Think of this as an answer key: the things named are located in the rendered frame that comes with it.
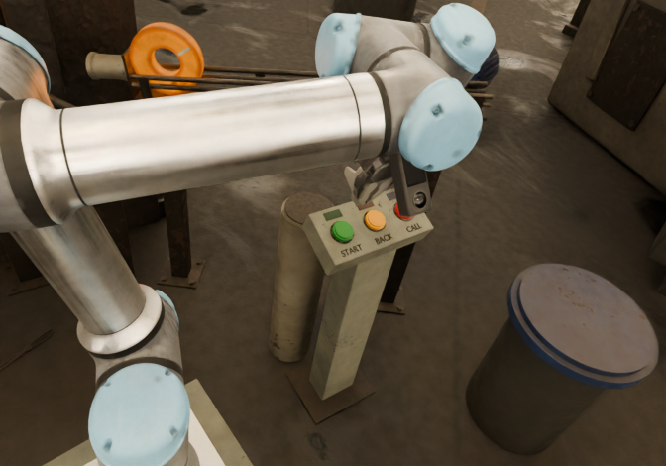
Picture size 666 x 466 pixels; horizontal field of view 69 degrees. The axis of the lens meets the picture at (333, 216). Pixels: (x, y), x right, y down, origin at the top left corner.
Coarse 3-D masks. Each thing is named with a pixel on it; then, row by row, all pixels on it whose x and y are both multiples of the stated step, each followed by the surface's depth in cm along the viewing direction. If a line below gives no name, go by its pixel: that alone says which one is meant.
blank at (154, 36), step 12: (156, 24) 102; (168, 24) 103; (144, 36) 103; (156, 36) 103; (168, 36) 102; (180, 36) 102; (132, 48) 104; (144, 48) 104; (156, 48) 104; (168, 48) 104; (180, 48) 104; (192, 48) 104; (132, 60) 106; (144, 60) 106; (156, 60) 109; (180, 60) 106; (192, 60) 106; (144, 72) 108; (156, 72) 108; (168, 72) 110; (180, 72) 108; (192, 72) 108; (180, 84) 110; (192, 84) 110
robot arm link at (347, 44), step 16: (336, 16) 50; (352, 16) 50; (368, 16) 52; (320, 32) 52; (336, 32) 49; (352, 32) 49; (368, 32) 49; (384, 32) 49; (400, 32) 51; (416, 32) 52; (320, 48) 52; (336, 48) 49; (352, 48) 49; (368, 48) 48; (384, 48) 46; (416, 48) 47; (320, 64) 53; (336, 64) 49; (352, 64) 49; (368, 64) 47
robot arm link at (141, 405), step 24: (144, 360) 65; (168, 360) 68; (96, 384) 66; (120, 384) 61; (144, 384) 62; (168, 384) 62; (96, 408) 58; (120, 408) 59; (144, 408) 60; (168, 408) 60; (96, 432) 57; (120, 432) 57; (144, 432) 58; (168, 432) 59; (96, 456) 61; (120, 456) 57; (144, 456) 57; (168, 456) 60
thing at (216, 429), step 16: (192, 384) 95; (192, 400) 92; (208, 400) 93; (208, 416) 90; (208, 432) 88; (224, 432) 89; (80, 448) 83; (224, 448) 87; (240, 448) 87; (48, 464) 81; (64, 464) 81; (80, 464) 81; (240, 464) 85
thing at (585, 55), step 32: (608, 0) 240; (640, 0) 224; (608, 32) 239; (640, 32) 225; (576, 64) 262; (608, 64) 243; (640, 64) 227; (576, 96) 264; (608, 96) 245; (640, 96) 228; (608, 128) 248; (640, 128) 232; (640, 160) 233
